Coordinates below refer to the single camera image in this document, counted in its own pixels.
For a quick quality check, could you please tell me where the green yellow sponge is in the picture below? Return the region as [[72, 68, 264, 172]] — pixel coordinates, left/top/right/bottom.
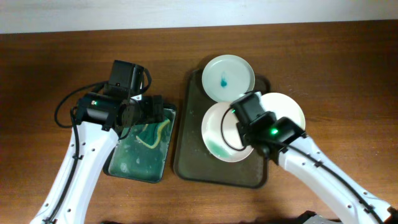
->
[[136, 118, 170, 149]]

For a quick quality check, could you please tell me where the white plate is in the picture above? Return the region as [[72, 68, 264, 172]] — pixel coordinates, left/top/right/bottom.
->
[[201, 102, 254, 162], [261, 93, 306, 129], [201, 55, 255, 102]]

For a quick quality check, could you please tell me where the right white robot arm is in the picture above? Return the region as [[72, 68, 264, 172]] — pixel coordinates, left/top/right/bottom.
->
[[242, 115, 397, 223]]

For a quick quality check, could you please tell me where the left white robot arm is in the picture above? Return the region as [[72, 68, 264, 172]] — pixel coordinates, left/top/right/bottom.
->
[[31, 92, 164, 223]]

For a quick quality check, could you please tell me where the small green wash tray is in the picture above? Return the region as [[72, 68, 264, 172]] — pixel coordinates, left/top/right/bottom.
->
[[103, 103, 177, 183]]

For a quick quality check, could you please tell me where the large dark brown tray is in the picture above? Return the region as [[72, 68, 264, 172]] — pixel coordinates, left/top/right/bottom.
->
[[174, 70, 269, 189]]

